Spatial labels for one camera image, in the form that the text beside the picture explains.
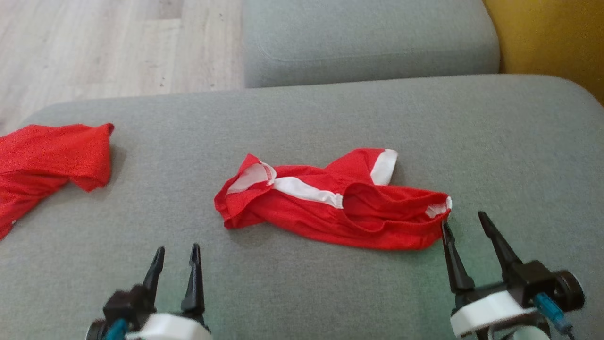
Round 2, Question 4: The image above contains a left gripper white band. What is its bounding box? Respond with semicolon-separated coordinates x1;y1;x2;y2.
86;243;213;340

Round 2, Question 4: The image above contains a blue left gripper cable plug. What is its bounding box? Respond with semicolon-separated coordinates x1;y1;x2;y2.
103;319;130;340

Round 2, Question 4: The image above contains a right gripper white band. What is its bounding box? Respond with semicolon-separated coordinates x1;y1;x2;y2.
441;211;586;340

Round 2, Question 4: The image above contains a mustard yellow upholstered panel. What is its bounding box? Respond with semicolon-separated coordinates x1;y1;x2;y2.
482;0;604;107

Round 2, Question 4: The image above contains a blue right gripper cable plug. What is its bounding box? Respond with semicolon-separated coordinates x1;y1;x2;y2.
535;292;576;340

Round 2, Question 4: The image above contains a large grey sofa seat cushion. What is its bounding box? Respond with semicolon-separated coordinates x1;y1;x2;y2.
0;74;604;340

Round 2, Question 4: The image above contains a red basketball jersey white trim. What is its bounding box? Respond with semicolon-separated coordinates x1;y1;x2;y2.
0;123;115;240

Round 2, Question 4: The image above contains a red shorts white trim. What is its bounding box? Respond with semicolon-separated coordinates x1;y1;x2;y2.
214;148;453;251

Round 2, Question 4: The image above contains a blue gripper cable plug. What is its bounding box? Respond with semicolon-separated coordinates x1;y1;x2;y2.
535;292;576;340
103;319;130;340

